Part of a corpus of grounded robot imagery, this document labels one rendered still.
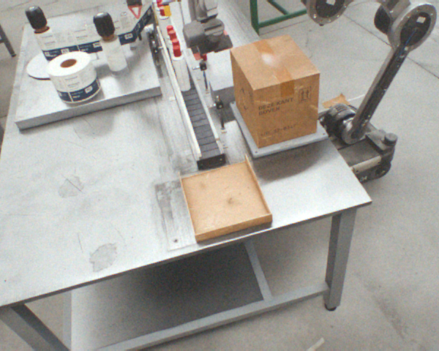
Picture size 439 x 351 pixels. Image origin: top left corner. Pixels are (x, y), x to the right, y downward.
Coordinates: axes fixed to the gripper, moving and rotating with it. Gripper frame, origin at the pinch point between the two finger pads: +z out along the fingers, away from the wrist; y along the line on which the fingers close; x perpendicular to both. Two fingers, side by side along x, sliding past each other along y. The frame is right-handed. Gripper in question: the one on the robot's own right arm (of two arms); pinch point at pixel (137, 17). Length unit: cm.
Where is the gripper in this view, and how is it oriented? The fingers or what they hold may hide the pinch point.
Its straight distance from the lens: 212.3
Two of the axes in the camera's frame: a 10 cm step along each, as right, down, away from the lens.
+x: 9.6, -2.6, 1.1
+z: 1.1, 6.8, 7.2
